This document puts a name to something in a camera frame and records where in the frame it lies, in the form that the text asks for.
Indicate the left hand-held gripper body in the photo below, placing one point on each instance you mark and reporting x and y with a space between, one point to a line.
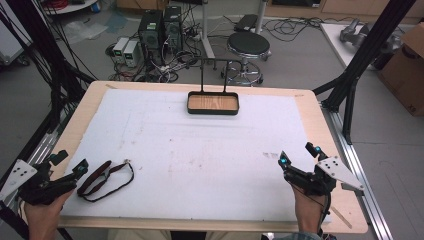
31 190

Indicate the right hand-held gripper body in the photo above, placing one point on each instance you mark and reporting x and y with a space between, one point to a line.
320 178

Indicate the person's left hand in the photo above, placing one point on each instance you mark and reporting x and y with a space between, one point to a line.
45 215

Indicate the person's right hand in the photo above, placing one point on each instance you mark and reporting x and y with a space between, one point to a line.
308 211

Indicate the thin wooden stick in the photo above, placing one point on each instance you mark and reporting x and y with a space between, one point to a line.
340 217

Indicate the black rack with wooden tray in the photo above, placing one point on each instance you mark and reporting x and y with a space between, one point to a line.
213 103

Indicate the white foam mat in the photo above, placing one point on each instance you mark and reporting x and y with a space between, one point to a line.
186 156

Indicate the white floor board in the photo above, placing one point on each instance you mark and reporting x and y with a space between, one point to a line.
333 43

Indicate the cardboard box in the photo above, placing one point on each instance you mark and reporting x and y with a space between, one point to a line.
405 73

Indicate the white equipment case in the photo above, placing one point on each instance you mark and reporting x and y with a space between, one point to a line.
10 45

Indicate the black round stool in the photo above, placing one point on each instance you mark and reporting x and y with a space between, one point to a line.
248 45

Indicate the grey power supply unit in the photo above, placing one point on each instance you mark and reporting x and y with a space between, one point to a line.
120 49
131 53

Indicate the clear plastic bag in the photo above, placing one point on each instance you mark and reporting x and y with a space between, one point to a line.
83 30

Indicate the black computer tower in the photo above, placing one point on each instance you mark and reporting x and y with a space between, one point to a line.
173 28
150 35

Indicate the white round table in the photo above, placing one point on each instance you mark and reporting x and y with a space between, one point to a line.
68 6

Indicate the white table leg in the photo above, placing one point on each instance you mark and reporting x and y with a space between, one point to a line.
206 31

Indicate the aluminium rail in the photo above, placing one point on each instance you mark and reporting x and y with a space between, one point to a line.
41 148
361 173

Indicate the black metal frame post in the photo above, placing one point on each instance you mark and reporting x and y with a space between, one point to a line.
363 53
43 50

